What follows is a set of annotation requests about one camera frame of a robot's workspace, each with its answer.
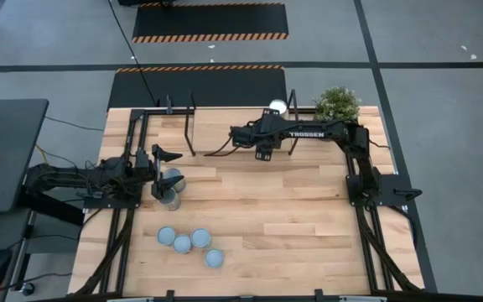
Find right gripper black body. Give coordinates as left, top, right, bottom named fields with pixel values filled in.
left=249, top=120, right=284, bottom=148

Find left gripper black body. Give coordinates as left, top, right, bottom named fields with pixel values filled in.
left=134, top=144, right=164, bottom=200

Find tin can bluish lid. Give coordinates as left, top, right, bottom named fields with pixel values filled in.
left=204, top=247, right=226, bottom=269
left=190, top=227, right=213, bottom=250
left=156, top=226, right=177, bottom=247
left=172, top=233, right=193, bottom=255

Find potted green plant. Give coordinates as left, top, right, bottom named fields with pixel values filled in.
left=312, top=86, right=361, bottom=123

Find black mat hazard stripe edge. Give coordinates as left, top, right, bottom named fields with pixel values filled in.
left=106, top=65, right=288, bottom=111

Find black desk foot beam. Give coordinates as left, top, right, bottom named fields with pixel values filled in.
left=17, top=184, right=86, bottom=227

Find black mat hazard stripe edges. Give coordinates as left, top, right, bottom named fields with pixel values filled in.
left=131, top=2, right=290, bottom=44

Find dark grey desk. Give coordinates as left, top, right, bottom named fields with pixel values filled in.
left=0, top=98, right=50, bottom=214

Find grey metal desk leg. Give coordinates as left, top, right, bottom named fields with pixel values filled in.
left=9, top=209, right=37, bottom=293

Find black equipment base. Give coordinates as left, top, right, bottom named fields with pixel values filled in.
left=117, top=0, right=175, bottom=8

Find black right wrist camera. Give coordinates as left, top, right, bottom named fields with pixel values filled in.
left=229, top=125, right=252, bottom=148

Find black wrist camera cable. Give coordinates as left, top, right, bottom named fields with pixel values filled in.
left=202, top=134, right=245, bottom=159

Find wooden shelf black metal frame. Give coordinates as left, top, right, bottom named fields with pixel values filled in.
left=184, top=88, right=302, bottom=158

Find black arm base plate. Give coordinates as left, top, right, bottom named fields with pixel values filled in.
left=345, top=172, right=423, bottom=207
left=82, top=193, right=143, bottom=210

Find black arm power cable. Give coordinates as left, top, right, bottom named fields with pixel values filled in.
left=35, top=144, right=100, bottom=171

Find thin grey floor cable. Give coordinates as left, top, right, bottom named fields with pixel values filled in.
left=44, top=116, right=105, bottom=133

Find yellow cable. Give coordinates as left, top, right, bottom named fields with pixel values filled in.
left=35, top=144, right=49, bottom=165

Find long black floor cable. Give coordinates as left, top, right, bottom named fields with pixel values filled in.
left=106, top=0, right=161, bottom=108

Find silver metal bracket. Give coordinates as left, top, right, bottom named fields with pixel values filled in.
left=339, top=295, right=388, bottom=302
left=106, top=296, right=155, bottom=302

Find black mouse cable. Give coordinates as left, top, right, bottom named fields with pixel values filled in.
left=0, top=272, right=73, bottom=299

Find black aluminium rig frame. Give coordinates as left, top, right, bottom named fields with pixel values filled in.
left=68, top=107, right=426, bottom=302

